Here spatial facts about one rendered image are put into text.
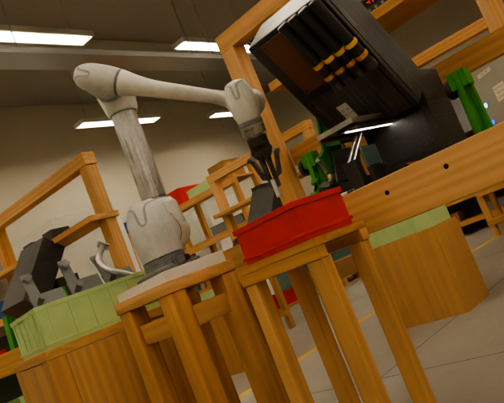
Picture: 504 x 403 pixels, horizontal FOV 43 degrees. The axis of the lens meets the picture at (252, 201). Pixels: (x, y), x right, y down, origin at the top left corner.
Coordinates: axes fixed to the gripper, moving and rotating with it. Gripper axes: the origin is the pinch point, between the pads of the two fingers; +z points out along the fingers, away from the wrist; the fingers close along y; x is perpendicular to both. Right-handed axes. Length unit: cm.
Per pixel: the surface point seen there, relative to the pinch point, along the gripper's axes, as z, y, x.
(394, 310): 43, 33, -38
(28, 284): 3, -122, -1
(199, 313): 27, -29, -38
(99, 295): 16, -85, -8
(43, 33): -181, -276, 334
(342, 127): -12.3, 32.2, -7.7
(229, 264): 17.8, -20.6, -19.0
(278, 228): 6.4, 10.9, -45.2
